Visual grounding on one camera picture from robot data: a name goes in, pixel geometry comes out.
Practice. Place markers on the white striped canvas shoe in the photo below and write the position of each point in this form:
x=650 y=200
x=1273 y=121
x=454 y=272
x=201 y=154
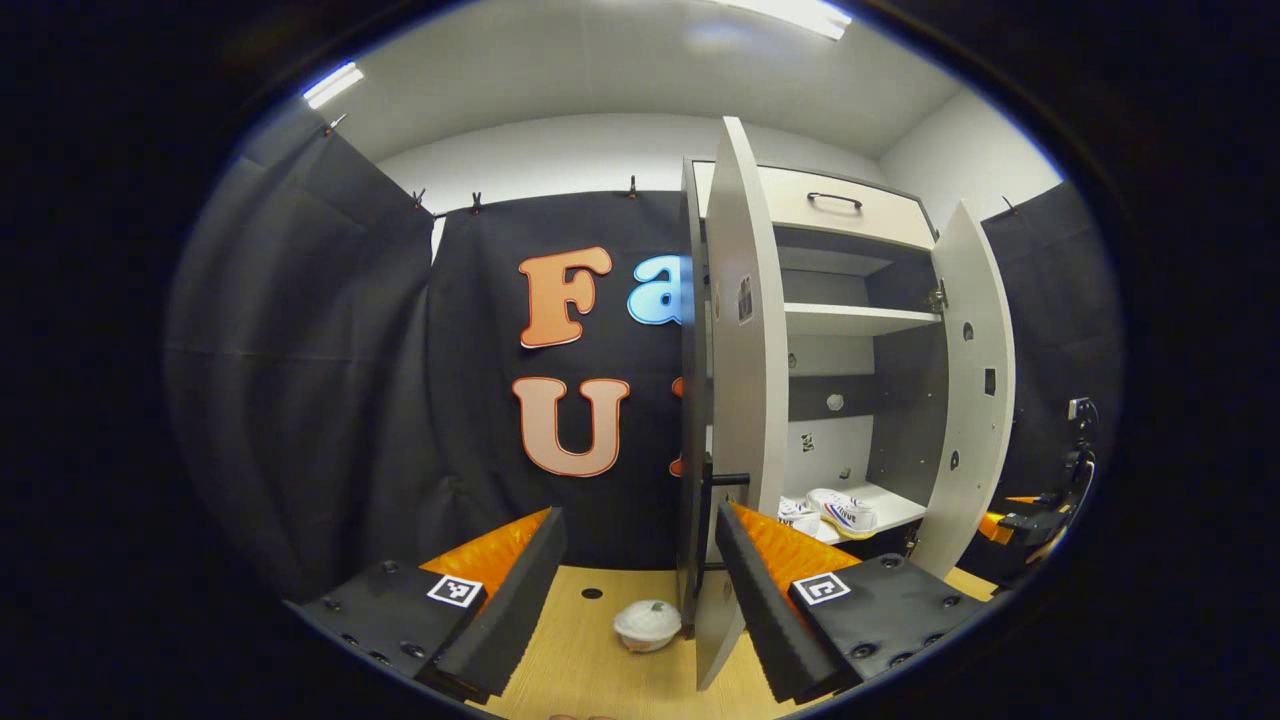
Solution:
x=845 y=512
x=795 y=515

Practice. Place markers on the white cabinet drawer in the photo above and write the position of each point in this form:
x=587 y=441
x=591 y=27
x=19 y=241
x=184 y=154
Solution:
x=790 y=205

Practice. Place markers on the ceiling light panel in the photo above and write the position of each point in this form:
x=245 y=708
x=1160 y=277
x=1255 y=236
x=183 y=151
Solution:
x=790 y=15
x=333 y=85

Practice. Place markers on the white lidded bowl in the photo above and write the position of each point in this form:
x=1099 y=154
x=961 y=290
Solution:
x=647 y=625

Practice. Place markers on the black backdrop cloth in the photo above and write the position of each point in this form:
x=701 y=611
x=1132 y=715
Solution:
x=330 y=380

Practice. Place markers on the white shoe cabinet door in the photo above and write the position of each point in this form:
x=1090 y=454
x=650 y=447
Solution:
x=975 y=330
x=750 y=400

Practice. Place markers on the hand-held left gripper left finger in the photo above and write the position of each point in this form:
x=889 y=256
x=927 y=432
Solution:
x=520 y=610

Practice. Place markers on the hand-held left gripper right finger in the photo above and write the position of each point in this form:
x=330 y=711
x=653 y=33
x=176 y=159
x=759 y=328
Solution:
x=760 y=610

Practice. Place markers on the white shoe cabinet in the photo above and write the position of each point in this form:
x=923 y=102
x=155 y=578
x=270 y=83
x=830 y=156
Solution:
x=850 y=318

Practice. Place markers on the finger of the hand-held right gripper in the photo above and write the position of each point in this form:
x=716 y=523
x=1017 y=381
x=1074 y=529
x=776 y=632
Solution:
x=993 y=528

